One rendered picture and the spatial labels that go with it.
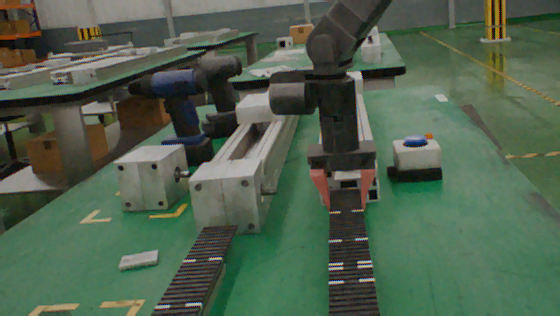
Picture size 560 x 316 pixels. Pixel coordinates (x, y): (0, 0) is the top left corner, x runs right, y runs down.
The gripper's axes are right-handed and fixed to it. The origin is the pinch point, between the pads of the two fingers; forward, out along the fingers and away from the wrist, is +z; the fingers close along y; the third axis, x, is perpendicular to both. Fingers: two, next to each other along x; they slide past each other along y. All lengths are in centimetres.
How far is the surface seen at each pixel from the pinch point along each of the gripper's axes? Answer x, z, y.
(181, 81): -38, -16, 34
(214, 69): -63, -15, 33
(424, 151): -15.1, -2.8, -14.7
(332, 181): -7.2, -1.3, 2.0
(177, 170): -17.3, -2.1, 31.5
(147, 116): -355, 53, 169
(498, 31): -977, 65, -315
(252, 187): 1.7, -4.5, 13.8
